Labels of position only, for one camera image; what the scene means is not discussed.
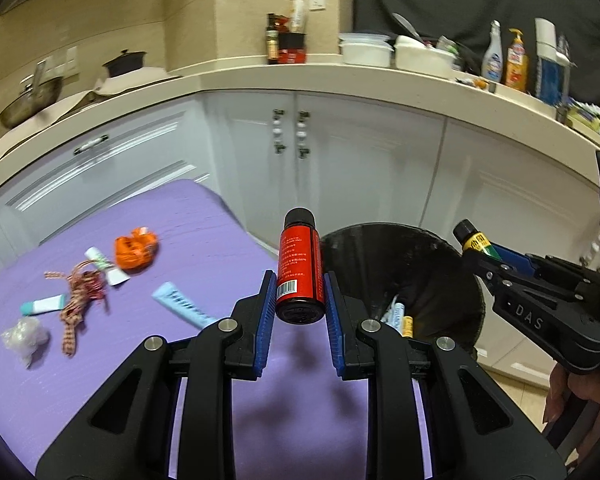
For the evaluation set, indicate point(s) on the beige kitchen countertop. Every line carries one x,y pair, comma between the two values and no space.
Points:
330,77

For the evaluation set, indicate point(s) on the green black packet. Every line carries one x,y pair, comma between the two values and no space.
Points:
450,46

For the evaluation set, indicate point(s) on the brown stove cover paper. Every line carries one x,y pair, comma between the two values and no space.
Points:
125,87

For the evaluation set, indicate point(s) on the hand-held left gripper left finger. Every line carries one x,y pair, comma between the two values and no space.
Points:
265,320

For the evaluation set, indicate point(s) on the white spray bottle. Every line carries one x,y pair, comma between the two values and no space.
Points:
492,60

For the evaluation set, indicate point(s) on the light blue tube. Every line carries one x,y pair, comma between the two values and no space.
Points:
182,305

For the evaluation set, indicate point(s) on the small orange bag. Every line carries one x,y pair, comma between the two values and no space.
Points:
136,251

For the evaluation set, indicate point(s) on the small orange object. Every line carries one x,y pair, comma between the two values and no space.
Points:
477,82

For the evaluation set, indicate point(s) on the black trash bin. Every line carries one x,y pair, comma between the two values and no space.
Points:
430,280

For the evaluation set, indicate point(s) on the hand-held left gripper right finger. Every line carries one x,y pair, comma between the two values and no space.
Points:
332,320

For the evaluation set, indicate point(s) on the yellow sponge pack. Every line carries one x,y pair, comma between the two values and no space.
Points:
585,119

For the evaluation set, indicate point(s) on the black lidded pot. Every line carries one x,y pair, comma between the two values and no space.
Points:
125,66

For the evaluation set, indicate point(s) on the yellow label black bottle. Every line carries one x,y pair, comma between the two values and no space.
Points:
407,326

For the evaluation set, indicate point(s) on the person's right hand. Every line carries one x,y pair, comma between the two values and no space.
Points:
560,395

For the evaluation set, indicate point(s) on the red white checkered ribbon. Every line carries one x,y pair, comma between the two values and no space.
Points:
77,300

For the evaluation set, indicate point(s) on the white packaging in holder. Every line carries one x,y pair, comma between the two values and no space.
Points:
298,15

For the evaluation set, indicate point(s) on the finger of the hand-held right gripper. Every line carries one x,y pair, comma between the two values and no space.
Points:
512,259
487,270

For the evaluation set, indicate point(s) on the red box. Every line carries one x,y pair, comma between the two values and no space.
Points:
292,55

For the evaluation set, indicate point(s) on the yellow dish soap bottle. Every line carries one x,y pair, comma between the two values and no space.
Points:
516,67

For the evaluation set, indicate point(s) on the white tube teal cap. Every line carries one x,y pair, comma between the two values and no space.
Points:
42,304

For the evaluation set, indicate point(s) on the white tube green print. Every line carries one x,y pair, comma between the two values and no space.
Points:
105,265

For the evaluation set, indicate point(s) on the steel wok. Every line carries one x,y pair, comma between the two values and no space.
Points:
30,102

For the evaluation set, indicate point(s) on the red bottle black cap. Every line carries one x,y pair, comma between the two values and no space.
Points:
299,270

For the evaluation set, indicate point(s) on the green label black bottle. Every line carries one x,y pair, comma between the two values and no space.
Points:
477,242

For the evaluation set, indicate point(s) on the white wall socket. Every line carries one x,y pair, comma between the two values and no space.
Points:
317,2

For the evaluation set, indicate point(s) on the white lidded container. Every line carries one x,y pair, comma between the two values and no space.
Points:
365,52

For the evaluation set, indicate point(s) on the chrome tap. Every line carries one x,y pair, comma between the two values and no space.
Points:
564,60

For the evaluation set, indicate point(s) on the white and blue bottle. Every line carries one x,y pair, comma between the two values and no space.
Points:
547,75

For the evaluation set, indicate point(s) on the white open container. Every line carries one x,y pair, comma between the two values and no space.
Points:
422,60

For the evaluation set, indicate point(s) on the wall switch plates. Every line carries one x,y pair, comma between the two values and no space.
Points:
62,60

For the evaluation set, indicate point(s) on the clear plastic wrap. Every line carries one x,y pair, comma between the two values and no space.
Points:
24,340

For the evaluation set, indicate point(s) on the dark oil bottle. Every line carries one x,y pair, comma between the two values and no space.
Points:
272,45

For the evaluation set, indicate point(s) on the grey spoon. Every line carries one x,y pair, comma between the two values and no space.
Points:
405,25

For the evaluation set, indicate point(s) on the purple tablecloth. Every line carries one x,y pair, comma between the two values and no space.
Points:
130,360

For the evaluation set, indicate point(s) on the white kitchen cabinets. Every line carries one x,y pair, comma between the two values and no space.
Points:
380,170

